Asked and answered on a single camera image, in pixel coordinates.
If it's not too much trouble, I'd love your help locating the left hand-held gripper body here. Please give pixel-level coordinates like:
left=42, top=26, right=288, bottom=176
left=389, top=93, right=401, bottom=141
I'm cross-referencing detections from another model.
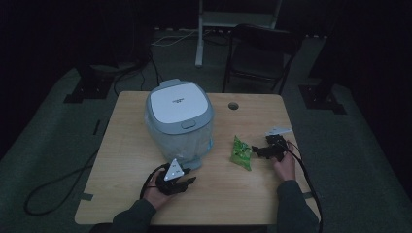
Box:
left=154, top=157, right=192, bottom=196

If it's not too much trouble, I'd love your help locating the black floor cable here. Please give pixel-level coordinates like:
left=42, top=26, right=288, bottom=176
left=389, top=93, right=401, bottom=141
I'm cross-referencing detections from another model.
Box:
left=23, top=149, right=100, bottom=217

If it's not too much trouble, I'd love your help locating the person's right hand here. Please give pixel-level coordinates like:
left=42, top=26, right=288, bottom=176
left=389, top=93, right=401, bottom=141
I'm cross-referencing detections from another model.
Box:
left=271, top=142, right=297, bottom=183

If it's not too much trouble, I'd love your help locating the green snack packet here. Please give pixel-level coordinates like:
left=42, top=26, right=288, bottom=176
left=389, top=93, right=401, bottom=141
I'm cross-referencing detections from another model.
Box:
left=229, top=134, right=254, bottom=172

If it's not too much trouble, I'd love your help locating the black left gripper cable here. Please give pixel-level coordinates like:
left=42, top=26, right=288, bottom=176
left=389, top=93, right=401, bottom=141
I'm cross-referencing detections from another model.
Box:
left=139, top=163, right=169, bottom=200

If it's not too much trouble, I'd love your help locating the white floor cable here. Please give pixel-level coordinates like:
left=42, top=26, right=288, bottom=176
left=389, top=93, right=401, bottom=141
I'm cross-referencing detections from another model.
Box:
left=151, top=28, right=200, bottom=48

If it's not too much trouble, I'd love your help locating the black stand base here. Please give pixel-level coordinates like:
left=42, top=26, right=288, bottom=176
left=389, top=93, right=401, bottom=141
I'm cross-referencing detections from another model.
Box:
left=63, top=62, right=115, bottom=105
left=298, top=79, right=348, bottom=116

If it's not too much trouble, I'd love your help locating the black folding chair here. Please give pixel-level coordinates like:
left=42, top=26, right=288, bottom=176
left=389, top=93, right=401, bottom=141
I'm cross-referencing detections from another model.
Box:
left=221, top=23, right=304, bottom=96

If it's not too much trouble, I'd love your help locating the person's left hand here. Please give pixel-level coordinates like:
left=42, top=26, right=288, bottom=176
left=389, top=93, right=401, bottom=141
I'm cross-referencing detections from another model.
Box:
left=143, top=170, right=178, bottom=211

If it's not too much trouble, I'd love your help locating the white metal stand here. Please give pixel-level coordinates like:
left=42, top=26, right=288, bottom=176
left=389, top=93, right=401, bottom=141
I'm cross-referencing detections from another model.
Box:
left=194, top=0, right=284, bottom=68

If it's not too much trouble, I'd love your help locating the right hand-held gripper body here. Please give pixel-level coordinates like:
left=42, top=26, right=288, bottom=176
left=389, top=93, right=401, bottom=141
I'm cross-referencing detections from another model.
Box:
left=258, top=126, right=293, bottom=163

